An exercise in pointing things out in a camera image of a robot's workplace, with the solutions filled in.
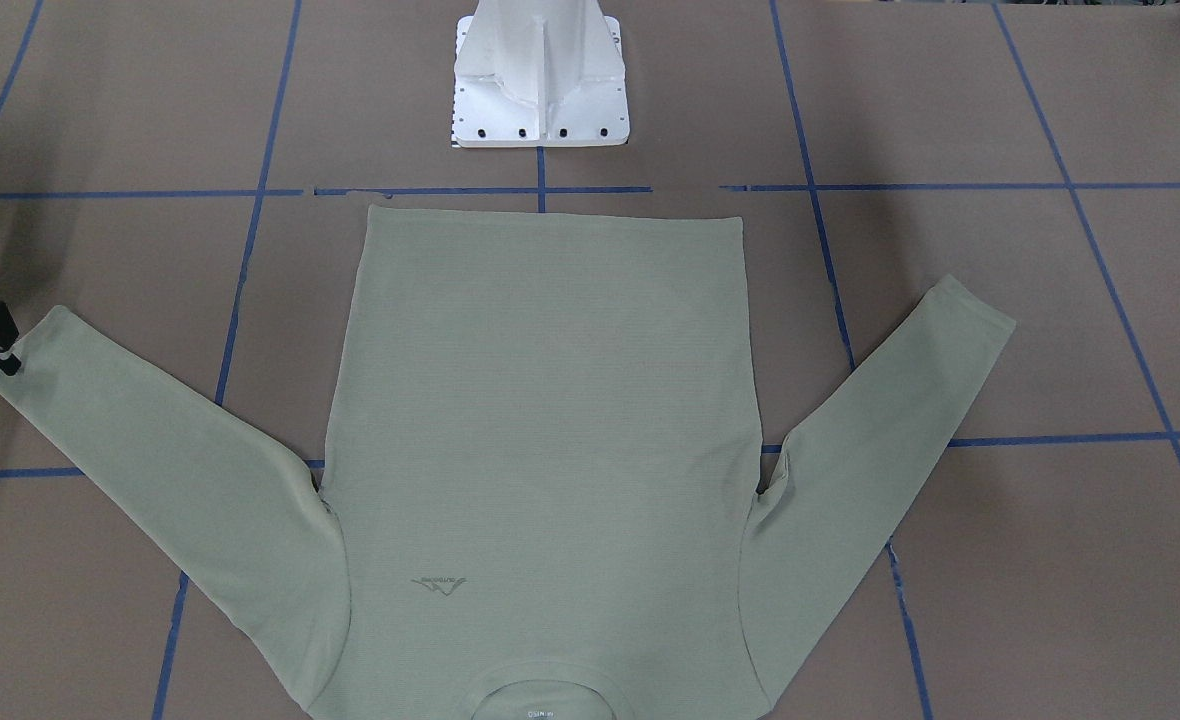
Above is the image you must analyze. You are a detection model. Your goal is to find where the green long-sleeve shirt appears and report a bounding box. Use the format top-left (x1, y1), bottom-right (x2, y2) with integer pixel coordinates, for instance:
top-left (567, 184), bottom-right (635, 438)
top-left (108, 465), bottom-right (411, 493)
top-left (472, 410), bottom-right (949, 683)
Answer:
top-left (0, 207), bottom-right (1015, 719)

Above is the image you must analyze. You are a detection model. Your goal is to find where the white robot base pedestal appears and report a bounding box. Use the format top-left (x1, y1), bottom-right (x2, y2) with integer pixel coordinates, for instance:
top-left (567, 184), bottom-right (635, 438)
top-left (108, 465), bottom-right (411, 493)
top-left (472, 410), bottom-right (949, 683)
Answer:
top-left (450, 1), bottom-right (631, 149)

